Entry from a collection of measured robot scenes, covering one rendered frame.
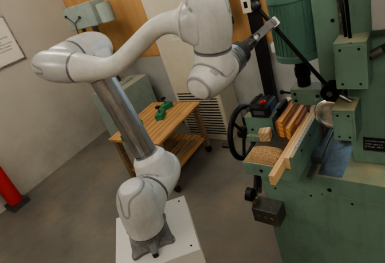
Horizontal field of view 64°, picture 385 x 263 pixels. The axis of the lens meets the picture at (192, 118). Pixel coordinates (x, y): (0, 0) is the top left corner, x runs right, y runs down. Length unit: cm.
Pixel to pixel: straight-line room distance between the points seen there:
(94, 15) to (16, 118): 140
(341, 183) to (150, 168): 74
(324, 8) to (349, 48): 18
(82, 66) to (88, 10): 215
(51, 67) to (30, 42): 276
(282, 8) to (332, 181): 65
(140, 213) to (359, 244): 88
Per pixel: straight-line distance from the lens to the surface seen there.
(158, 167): 132
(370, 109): 119
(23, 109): 375
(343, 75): 105
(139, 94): 337
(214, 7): 76
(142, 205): 121
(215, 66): 80
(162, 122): 263
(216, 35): 77
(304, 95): 130
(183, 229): 137
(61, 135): 397
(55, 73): 110
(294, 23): 115
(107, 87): 123
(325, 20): 113
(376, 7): 99
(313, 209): 142
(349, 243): 150
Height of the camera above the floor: 163
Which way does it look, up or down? 26 degrees down
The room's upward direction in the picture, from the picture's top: 19 degrees counter-clockwise
